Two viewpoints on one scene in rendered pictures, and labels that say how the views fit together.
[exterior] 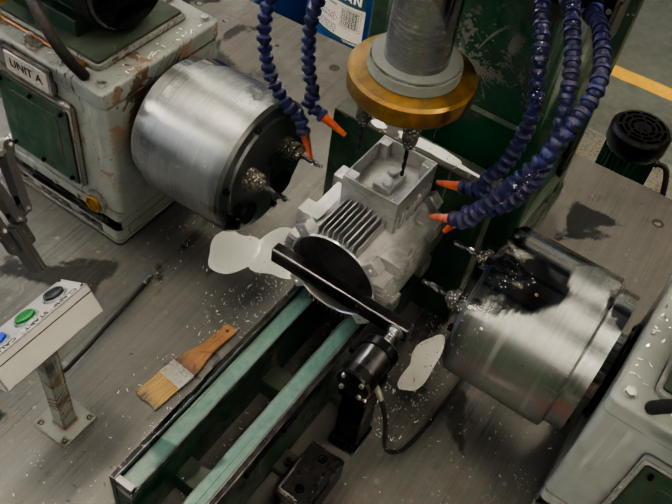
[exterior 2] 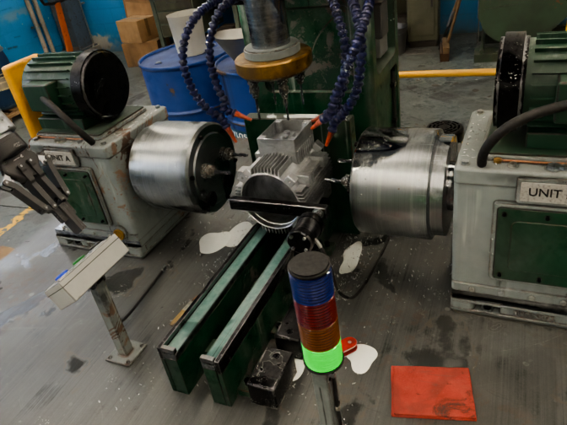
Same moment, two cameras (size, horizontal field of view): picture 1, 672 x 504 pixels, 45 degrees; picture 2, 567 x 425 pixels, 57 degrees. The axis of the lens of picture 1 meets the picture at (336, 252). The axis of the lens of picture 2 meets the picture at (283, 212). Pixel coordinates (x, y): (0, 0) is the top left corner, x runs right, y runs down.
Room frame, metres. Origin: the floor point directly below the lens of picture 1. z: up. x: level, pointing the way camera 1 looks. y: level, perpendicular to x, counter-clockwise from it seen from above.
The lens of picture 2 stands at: (-0.30, -0.06, 1.65)
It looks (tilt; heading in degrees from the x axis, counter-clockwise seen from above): 31 degrees down; 1
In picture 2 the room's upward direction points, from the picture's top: 10 degrees counter-clockwise
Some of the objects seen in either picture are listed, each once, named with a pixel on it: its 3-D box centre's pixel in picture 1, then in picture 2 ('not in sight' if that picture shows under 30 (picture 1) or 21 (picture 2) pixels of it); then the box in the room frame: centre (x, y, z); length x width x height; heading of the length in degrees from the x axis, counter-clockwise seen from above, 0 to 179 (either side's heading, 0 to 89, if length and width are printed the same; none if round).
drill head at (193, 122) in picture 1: (199, 131); (170, 165); (1.05, 0.27, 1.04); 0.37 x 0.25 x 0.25; 63
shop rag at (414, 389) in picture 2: not in sight; (431, 390); (0.35, -0.26, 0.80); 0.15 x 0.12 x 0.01; 76
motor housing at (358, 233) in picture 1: (365, 239); (285, 182); (0.88, -0.04, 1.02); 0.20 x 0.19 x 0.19; 153
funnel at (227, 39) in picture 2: not in sight; (239, 55); (2.55, 0.10, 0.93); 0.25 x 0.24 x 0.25; 155
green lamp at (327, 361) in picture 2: not in sight; (321, 348); (0.27, -0.06, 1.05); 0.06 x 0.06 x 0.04
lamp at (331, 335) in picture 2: not in sight; (318, 326); (0.27, -0.06, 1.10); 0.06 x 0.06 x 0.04
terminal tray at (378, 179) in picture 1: (387, 185); (286, 142); (0.92, -0.06, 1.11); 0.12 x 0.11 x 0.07; 153
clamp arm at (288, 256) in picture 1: (339, 292); (277, 207); (0.77, -0.02, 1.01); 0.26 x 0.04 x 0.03; 63
